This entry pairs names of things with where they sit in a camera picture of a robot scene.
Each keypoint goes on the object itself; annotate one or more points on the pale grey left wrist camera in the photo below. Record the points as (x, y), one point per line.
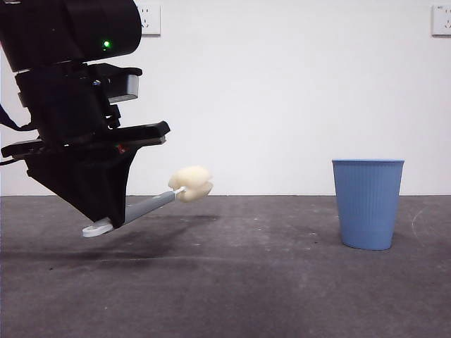
(132, 86)

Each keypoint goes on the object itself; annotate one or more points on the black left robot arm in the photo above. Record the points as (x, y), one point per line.
(53, 28)

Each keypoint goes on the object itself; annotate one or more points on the blue ribbed plastic cup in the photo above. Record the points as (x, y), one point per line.
(368, 207)

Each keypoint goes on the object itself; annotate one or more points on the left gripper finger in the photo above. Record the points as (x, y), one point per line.
(63, 183)
(114, 172)

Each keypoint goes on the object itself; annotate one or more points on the white wall power socket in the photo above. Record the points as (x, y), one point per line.
(442, 21)
(152, 21)

